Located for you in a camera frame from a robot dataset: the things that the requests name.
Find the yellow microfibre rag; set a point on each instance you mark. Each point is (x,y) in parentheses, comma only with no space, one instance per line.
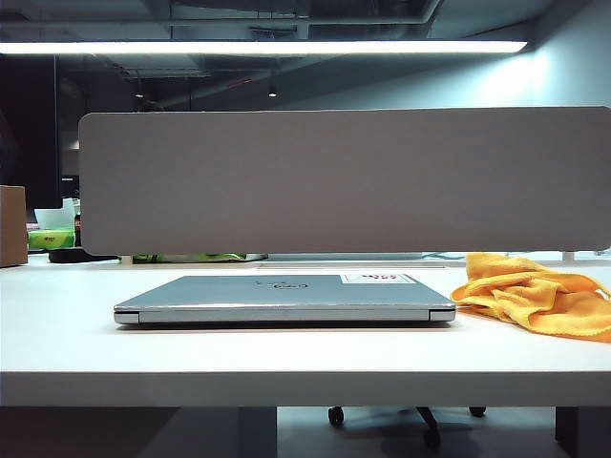
(525,301)

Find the white red laptop sticker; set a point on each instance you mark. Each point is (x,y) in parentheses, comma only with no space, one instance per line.
(377,278)

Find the silver closed laptop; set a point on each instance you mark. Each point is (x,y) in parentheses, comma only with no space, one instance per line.
(229,297)

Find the grey fabric desk divider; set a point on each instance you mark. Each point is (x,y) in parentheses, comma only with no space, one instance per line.
(334,181)

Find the round pendant ceiling lamp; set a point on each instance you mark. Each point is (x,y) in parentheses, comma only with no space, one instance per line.
(272,92)

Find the grey desk leg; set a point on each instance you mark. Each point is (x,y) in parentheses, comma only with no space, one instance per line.
(258,431)

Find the black office chair base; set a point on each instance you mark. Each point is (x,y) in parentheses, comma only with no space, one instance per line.
(427,420)

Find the cola bottle red label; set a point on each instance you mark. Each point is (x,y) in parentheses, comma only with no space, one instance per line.
(78,231)

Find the black monitor base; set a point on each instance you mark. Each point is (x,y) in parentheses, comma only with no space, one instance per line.
(71,256)

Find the white plastic bag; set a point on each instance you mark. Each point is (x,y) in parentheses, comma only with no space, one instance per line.
(55,214)

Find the green tissue box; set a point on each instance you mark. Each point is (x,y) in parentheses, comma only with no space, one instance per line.
(50,238)

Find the black computer monitor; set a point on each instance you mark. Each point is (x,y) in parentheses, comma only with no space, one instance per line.
(28,143)

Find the brown cardboard box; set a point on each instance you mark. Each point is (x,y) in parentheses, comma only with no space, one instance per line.
(11,224)

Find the dark desk leg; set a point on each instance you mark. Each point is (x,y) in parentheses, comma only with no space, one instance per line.
(584,431)

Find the white divider bracket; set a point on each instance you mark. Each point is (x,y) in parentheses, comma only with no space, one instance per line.
(568,256)
(125,259)

